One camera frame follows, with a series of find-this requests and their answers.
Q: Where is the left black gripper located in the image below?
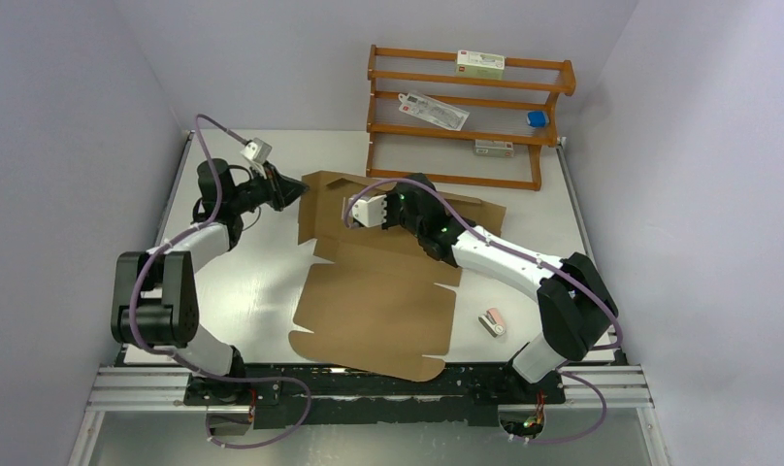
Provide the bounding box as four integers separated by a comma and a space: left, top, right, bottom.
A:
230, 160, 310, 214

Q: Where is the brown cardboard box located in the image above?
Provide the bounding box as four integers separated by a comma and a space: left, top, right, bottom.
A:
287, 170, 507, 383

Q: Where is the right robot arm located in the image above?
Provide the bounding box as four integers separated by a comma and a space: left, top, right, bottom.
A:
369, 174, 618, 402

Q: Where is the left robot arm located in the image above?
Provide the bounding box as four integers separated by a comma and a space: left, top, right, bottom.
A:
111, 158, 310, 404

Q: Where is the grey white box lower shelf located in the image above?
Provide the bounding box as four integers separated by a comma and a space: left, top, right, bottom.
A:
474, 139, 514, 158

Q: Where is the green white box top shelf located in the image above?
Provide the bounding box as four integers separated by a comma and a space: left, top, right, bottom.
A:
455, 50, 506, 81

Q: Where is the orange wooden shelf rack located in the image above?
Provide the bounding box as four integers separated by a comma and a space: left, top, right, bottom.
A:
365, 46, 576, 191

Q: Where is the white plastic packet on shelf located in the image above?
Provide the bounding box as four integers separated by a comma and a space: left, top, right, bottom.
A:
397, 92, 470, 131

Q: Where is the pink white small device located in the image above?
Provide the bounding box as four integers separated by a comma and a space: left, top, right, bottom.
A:
478, 308, 506, 338

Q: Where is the blue small object on shelf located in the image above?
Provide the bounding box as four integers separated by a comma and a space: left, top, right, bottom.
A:
526, 111, 551, 128

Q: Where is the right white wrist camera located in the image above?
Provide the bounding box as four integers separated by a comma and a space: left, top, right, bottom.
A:
350, 195, 387, 228

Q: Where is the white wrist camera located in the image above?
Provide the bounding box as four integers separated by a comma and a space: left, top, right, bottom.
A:
350, 195, 387, 228
241, 138, 272, 165

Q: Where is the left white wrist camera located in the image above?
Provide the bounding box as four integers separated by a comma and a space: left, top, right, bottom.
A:
241, 138, 272, 165

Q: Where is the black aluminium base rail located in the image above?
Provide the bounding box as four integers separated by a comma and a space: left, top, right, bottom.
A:
86, 363, 654, 429

